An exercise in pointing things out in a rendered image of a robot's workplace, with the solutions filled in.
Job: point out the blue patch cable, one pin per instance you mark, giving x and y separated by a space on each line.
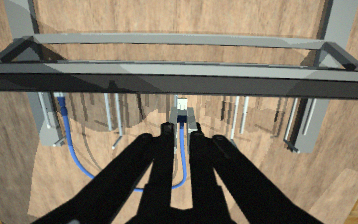
64 113

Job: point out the white network cable plug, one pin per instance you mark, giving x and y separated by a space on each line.
182 110

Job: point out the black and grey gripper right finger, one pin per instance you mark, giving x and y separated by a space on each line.
258 198

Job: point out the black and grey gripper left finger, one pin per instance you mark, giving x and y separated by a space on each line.
100 201

